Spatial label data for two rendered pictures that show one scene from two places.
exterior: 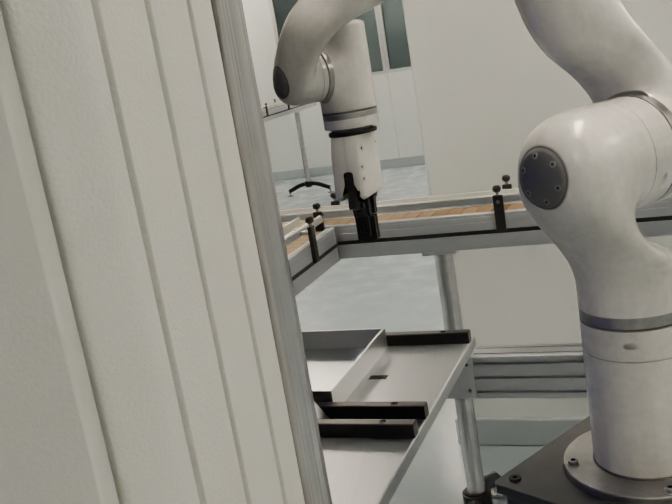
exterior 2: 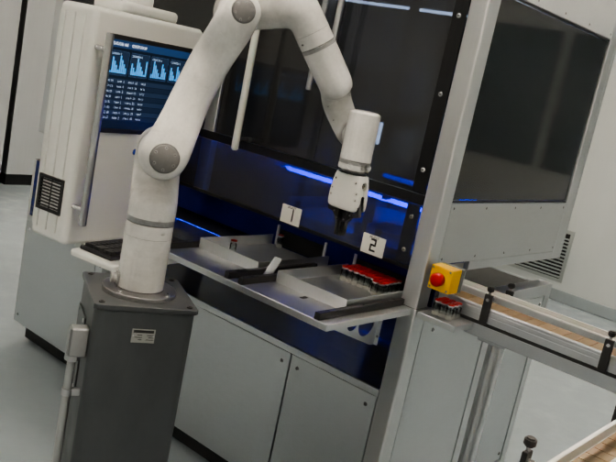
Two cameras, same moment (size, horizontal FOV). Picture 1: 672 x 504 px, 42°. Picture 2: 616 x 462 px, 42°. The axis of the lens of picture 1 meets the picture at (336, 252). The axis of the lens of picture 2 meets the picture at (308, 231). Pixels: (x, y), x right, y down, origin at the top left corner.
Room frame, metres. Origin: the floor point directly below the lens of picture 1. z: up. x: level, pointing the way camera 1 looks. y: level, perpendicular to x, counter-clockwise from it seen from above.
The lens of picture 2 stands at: (1.84, -2.11, 1.50)
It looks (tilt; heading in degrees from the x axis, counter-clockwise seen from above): 11 degrees down; 106
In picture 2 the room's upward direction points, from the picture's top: 12 degrees clockwise
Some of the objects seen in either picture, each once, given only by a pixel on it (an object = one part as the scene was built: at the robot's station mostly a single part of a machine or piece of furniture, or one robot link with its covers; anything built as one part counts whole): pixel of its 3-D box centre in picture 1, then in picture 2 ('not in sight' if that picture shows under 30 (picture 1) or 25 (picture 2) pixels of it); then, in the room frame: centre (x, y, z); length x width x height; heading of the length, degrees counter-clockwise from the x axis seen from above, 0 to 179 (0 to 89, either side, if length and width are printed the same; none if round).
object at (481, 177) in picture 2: not in sight; (537, 112); (1.76, 0.61, 1.50); 0.85 x 0.01 x 0.59; 67
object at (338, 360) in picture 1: (264, 369); (346, 285); (1.36, 0.15, 0.90); 0.34 x 0.26 x 0.04; 68
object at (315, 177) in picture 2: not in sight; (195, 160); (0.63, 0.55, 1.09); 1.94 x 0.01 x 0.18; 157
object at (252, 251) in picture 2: not in sight; (265, 252); (1.05, 0.28, 0.90); 0.34 x 0.26 x 0.04; 67
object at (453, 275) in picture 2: not in sight; (445, 278); (1.64, 0.16, 0.99); 0.08 x 0.07 x 0.07; 67
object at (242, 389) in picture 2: not in sight; (255, 313); (0.82, 1.01, 0.44); 2.06 x 1.00 x 0.88; 157
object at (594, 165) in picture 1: (605, 215); (157, 172); (0.91, -0.29, 1.16); 0.19 x 0.12 x 0.24; 122
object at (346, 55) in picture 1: (340, 66); (359, 135); (1.35, -0.05, 1.35); 0.09 x 0.08 x 0.13; 122
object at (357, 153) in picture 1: (357, 160); (348, 188); (1.36, -0.06, 1.21); 0.10 x 0.08 x 0.11; 157
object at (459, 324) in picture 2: not in sight; (447, 319); (1.67, 0.19, 0.87); 0.14 x 0.13 x 0.02; 67
